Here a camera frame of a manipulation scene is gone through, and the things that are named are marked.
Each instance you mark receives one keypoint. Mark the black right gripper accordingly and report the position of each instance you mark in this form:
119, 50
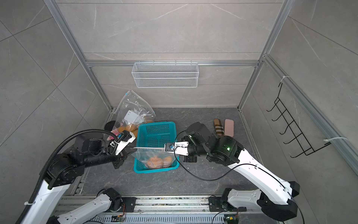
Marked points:
189, 158

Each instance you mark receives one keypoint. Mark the pink rectangular box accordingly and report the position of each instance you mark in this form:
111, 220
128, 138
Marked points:
229, 128

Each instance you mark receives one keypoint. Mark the black wire hook rack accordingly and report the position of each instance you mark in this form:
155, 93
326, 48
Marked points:
292, 126

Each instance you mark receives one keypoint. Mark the white wire mesh shelf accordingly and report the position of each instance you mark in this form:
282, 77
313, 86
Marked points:
165, 75

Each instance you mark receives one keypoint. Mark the pink dotted clear bag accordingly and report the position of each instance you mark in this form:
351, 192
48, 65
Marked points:
145, 153

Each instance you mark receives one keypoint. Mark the teal plastic basket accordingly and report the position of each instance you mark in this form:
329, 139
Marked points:
155, 135

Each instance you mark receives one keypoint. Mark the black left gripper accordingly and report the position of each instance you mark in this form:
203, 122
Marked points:
123, 156

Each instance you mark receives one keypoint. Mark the brown cylindrical bottle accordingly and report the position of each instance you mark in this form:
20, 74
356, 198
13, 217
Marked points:
219, 130

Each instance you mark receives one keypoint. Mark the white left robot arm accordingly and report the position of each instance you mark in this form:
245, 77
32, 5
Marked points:
61, 170

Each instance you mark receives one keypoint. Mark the plush doll pink black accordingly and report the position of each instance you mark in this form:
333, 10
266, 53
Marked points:
111, 126

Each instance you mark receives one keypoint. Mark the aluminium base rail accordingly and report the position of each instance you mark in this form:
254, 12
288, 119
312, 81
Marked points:
161, 210

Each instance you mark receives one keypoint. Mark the smooth brown potato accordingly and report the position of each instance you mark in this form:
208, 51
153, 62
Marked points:
124, 128

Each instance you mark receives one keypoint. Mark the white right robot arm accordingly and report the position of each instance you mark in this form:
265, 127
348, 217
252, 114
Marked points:
274, 196

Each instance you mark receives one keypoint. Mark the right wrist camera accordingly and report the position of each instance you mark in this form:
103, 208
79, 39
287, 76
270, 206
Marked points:
179, 148

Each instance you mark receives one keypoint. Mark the wrinkled brown potato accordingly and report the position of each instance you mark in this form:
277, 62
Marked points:
167, 161

